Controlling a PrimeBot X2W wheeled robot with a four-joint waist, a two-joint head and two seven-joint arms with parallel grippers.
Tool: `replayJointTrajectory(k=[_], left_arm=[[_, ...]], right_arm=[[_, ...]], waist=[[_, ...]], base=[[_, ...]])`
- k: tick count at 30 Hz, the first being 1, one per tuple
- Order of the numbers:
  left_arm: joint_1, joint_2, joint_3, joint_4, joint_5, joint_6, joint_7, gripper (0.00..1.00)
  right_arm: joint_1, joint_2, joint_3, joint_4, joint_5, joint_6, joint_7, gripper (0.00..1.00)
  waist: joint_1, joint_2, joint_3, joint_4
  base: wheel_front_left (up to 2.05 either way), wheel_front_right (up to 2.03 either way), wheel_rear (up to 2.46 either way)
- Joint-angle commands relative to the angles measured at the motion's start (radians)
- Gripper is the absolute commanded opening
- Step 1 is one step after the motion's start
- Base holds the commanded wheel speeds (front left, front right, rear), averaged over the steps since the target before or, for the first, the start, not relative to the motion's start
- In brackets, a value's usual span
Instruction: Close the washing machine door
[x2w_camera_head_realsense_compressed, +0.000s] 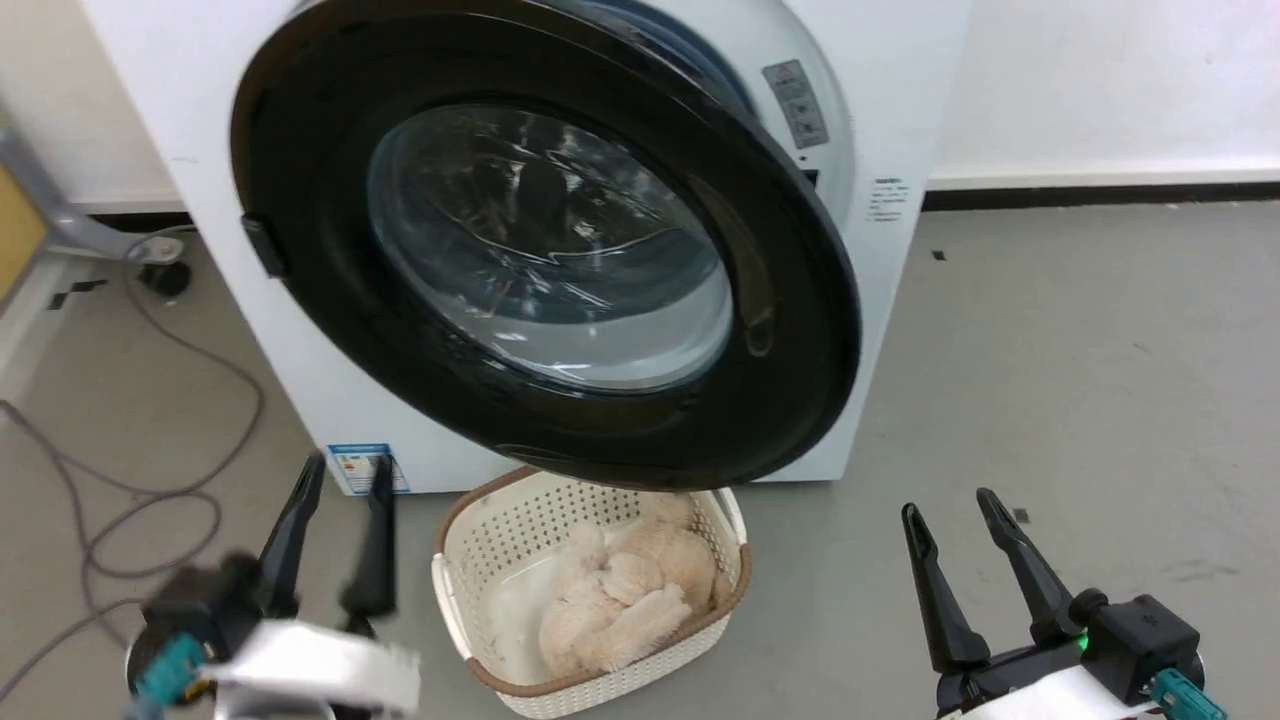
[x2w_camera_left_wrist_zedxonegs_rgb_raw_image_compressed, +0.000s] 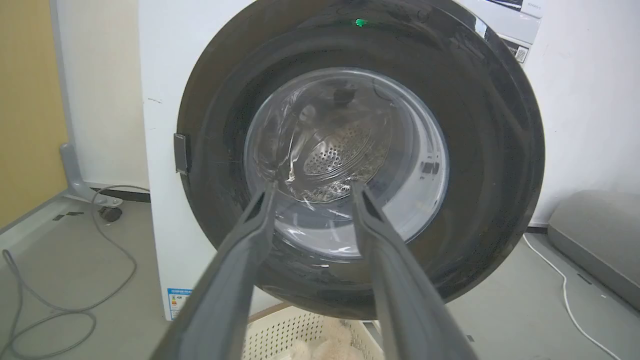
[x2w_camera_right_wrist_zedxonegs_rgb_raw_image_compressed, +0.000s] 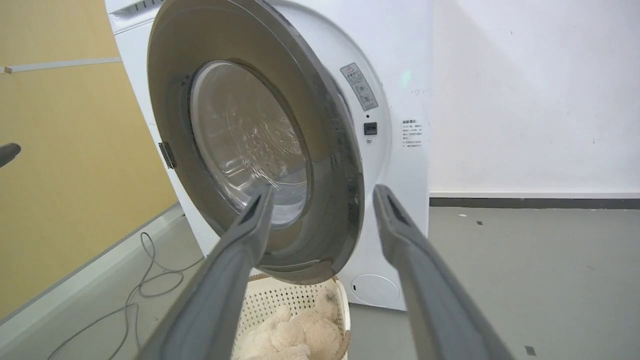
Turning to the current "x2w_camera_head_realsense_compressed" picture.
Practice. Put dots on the yellow wooden board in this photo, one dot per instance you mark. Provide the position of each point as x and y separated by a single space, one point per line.
15 230

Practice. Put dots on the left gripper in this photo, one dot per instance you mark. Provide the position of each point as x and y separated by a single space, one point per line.
300 665

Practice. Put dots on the white front-load washing machine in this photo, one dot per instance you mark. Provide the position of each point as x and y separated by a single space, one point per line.
905 90

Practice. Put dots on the black caster wheel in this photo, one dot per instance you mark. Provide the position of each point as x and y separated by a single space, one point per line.
165 278

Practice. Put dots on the white perforated laundry basket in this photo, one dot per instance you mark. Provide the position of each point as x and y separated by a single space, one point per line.
500 525

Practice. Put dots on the grey metal frame leg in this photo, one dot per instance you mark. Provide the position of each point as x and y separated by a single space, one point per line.
60 225

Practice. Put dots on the grey warning sticker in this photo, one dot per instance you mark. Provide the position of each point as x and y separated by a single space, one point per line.
797 105

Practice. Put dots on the blue energy label sticker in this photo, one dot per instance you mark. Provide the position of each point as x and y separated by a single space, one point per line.
352 470

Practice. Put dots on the beige plush toy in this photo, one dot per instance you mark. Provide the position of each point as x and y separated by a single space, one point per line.
625 600

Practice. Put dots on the black round washing machine door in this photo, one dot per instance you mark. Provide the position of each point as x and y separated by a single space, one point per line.
330 300

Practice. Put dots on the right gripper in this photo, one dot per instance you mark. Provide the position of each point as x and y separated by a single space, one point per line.
1135 640

